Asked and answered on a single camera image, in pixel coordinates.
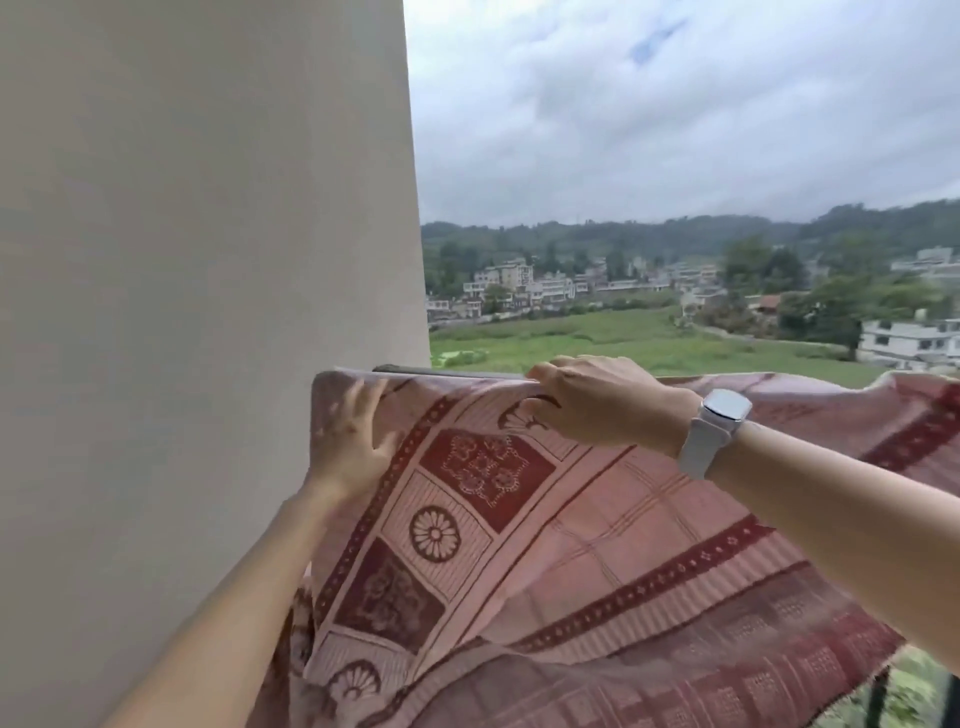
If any person's right forearm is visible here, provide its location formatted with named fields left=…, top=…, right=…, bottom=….
left=706, top=422, right=960, bottom=676

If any white flat-roofed house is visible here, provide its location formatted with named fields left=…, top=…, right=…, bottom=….
left=855, top=318, right=960, bottom=373

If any pink red patterned blanket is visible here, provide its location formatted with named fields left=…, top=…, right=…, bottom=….
left=247, top=366, right=960, bottom=728

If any person's right hand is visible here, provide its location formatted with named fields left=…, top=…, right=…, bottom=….
left=520, top=354, right=703, bottom=459

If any large green tree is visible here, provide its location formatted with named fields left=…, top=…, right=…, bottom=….
left=776, top=271, right=875, bottom=354

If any green grass field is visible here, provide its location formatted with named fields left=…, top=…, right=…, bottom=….
left=429, top=306, right=886, bottom=390

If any person's left hand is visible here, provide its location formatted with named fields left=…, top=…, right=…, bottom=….
left=306, top=377, right=402, bottom=505

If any person's left forearm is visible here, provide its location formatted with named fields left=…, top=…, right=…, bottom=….
left=101, top=478, right=355, bottom=728

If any cluster of distant buildings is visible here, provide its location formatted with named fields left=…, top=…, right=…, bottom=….
left=425, top=257, right=725, bottom=325

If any white smartwatch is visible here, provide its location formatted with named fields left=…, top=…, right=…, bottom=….
left=676, top=387, right=754, bottom=482

